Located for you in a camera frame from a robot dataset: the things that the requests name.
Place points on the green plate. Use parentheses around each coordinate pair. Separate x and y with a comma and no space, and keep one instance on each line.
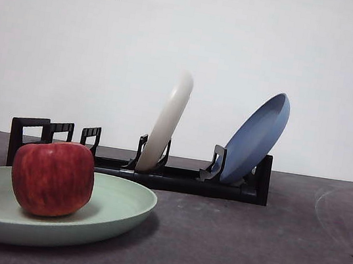
(112,208)

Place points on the red apple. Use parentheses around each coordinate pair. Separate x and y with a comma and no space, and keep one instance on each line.
(53,180)

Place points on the white plate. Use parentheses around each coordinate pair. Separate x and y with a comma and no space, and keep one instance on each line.
(168,121)

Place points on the blue plate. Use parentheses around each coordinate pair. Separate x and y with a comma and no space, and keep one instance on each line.
(255,140)

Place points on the black plate rack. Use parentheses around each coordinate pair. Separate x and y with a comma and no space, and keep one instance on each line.
(182,184)

